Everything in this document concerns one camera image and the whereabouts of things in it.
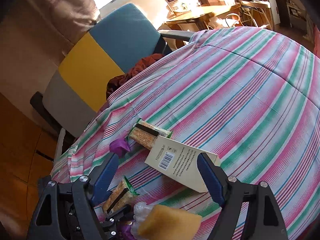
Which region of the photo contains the dark red cloth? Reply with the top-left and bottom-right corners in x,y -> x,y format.
106,53 -> 164,99

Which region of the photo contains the green cracker packet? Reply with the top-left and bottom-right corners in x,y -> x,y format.
103,176 -> 139,216
127,118 -> 172,150

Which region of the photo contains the striped pink green bedsheet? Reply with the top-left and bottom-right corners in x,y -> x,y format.
51,27 -> 319,239

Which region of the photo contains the beige curtain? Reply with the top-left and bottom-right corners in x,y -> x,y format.
24,0 -> 102,45

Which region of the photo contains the wooden wardrobe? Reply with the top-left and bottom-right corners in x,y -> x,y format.
1,95 -> 56,239

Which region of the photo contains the wooden desk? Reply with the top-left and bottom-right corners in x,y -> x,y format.
165,0 -> 273,30

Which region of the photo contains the clear plastic bag bundle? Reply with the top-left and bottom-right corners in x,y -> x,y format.
131,202 -> 153,239

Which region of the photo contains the yellow sponge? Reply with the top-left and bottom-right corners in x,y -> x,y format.
137,205 -> 202,240

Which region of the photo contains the grey yellow blue chair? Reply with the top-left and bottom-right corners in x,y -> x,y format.
30,3 -> 192,161

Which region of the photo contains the beige cardboard box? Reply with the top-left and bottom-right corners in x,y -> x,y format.
145,136 -> 208,193

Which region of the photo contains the purple snack packet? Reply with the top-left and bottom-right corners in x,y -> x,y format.
118,220 -> 136,240
110,138 -> 131,158

